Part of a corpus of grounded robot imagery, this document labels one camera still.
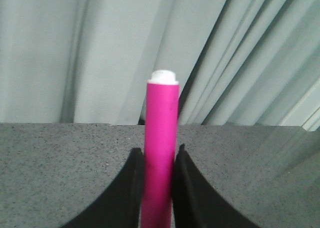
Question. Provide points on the grey white curtain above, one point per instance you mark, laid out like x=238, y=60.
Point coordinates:
x=245, y=62

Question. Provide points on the pink marker pen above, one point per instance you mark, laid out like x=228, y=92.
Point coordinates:
x=161, y=117

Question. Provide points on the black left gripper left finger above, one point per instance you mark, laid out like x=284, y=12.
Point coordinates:
x=119, y=204

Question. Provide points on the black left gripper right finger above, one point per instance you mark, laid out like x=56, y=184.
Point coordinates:
x=196, y=203

